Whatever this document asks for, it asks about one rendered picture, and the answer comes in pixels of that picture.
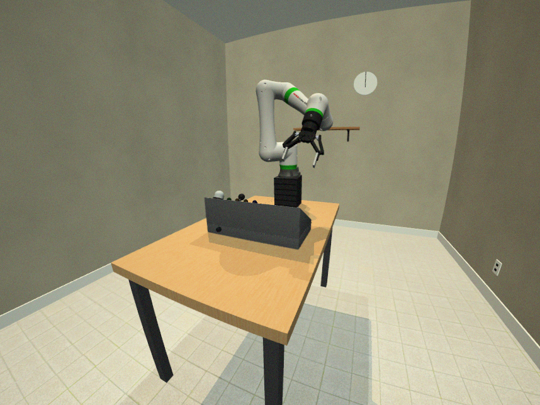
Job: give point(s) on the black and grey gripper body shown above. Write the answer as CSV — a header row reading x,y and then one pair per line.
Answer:
x,y
308,128

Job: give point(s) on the dark grey control console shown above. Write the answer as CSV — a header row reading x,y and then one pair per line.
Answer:
x,y
282,226

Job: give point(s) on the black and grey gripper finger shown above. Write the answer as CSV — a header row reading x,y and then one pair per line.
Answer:
x,y
318,153
290,142

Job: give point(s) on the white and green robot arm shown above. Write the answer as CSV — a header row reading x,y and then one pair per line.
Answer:
x,y
315,110

